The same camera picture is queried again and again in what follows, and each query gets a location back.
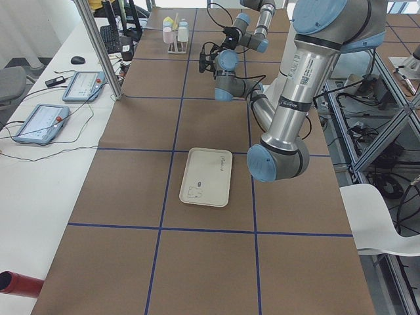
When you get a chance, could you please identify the black phone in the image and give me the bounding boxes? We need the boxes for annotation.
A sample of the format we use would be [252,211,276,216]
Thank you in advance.
[45,76,66,88]

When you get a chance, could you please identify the black keyboard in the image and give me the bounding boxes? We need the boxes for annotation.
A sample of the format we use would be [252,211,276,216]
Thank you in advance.
[100,25,121,54]

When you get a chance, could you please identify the teach pendant near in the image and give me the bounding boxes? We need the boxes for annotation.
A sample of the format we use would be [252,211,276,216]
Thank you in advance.
[12,104,70,145]

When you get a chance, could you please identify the pink plastic cup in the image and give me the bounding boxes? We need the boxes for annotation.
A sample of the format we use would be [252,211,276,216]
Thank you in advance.
[163,26,174,45]

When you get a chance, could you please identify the teach pendant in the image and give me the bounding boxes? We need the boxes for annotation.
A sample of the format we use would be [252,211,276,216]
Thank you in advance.
[12,104,70,145]
[62,72,106,102]

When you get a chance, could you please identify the white plastic tray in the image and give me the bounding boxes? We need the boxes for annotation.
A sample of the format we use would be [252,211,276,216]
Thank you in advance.
[179,147,233,207]

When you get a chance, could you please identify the black computer mouse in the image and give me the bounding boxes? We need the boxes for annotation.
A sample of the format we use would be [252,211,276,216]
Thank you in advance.
[70,56,85,65]

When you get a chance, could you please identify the light blue cup front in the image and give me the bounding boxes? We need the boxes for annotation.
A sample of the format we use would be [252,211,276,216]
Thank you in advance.
[162,20,174,29]

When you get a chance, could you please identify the white chair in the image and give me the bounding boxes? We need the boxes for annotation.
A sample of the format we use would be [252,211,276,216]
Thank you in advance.
[340,184,419,257]

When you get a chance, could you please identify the pale green plastic cup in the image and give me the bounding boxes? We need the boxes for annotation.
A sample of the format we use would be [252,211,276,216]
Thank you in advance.
[178,26,189,43]

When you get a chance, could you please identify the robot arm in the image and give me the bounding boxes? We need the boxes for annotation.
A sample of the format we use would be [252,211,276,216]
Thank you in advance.
[222,0,276,53]
[199,1,387,182]

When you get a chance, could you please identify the teach pendant far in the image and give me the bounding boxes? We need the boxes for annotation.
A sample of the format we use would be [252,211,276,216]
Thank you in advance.
[62,72,106,102]

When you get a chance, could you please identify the aluminium frame post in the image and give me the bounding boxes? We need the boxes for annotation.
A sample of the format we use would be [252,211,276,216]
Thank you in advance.
[74,0,123,100]

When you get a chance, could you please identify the yellow plastic cup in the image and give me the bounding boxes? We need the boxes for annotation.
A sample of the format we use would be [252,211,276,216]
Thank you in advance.
[163,16,174,24]

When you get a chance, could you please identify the grey office chair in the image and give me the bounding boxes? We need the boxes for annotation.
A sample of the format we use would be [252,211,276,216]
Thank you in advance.
[1,66,26,102]

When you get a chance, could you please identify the red cylinder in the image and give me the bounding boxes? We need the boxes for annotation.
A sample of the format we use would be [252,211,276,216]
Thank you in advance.
[1,271,44,298]

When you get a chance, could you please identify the light blue cup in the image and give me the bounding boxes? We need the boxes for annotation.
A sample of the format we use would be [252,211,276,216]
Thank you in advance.
[178,20,188,28]
[162,20,174,29]

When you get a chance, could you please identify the white wire cup rack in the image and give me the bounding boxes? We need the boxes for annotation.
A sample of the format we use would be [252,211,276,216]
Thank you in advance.
[167,13,189,54]

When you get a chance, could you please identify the braided arm cable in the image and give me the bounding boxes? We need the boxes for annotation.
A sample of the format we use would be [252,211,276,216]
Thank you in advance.
[206,2,238,32]
[200,41,266,109]

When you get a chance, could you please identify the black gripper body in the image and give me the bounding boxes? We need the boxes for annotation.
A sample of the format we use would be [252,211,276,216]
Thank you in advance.
[222,28,242,50]
[199,52,218,74]

